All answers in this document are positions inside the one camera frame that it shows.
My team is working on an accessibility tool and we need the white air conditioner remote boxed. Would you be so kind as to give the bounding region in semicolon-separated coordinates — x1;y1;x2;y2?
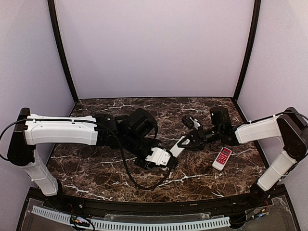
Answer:
163;141;185;171

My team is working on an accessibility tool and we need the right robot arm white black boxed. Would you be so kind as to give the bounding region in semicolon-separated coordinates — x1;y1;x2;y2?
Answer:
171;106;308;206

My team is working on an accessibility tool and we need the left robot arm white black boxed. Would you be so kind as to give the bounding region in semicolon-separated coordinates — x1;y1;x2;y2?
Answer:
1;108;183;197

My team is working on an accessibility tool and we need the red white remote control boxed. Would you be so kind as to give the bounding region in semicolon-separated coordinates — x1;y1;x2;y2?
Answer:
212;147;232;171

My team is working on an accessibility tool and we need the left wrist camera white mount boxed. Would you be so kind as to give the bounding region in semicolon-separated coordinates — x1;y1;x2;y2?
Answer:
145;147;171;166

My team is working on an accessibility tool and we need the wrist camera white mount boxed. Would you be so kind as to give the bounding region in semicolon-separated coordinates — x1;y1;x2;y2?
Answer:
181;116;202;130
145;147;171;166

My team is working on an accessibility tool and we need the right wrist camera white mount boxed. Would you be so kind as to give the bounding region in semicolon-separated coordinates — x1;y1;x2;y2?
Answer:
181;116;202;130

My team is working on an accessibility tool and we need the black front rail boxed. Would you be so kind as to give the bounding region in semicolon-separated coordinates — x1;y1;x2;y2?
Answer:
62;196;250;216

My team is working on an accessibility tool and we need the white slotted cable duct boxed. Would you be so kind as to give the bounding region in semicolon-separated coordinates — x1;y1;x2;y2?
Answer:
31;205;231;231

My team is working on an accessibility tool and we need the right black frame post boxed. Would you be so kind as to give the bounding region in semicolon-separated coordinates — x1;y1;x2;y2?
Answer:
233;0;261;102

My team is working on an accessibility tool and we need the black frame post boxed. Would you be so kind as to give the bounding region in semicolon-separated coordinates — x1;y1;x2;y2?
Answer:
47;0;79;104
233;0;261;102

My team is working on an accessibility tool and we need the left black frame post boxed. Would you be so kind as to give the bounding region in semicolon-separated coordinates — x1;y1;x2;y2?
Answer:
47;0;79;104

